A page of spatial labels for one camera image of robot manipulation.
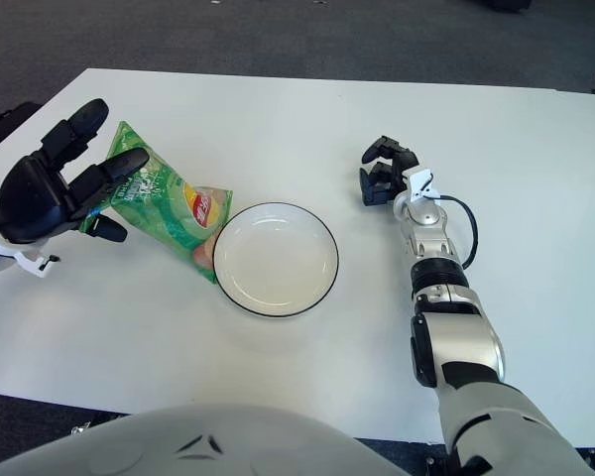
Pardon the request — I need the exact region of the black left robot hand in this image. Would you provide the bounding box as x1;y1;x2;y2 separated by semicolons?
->
0;97;151;245

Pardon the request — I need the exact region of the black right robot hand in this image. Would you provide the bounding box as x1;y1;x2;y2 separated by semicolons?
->
359;134;420;207

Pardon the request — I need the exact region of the green potato chips bag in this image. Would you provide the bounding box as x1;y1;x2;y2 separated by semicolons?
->
78;120;234;285

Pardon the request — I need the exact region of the white plate with black rim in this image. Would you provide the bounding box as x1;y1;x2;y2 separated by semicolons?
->
211;200;340;318

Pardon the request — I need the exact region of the black backpack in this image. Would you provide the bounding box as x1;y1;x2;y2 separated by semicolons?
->
0;101;41;155

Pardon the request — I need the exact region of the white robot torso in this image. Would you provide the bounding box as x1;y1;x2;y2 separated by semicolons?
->
0;402;413;476

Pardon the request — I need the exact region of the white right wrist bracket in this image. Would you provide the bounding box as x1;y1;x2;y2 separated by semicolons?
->
409;169;445;203

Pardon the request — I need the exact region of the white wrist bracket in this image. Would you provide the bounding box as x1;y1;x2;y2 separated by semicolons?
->
409;169;445;203
0;200;60;279

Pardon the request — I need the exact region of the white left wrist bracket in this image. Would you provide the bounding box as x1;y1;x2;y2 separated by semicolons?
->
0;200;60;279

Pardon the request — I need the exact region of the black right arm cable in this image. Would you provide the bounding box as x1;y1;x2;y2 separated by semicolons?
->
425;193;479;272

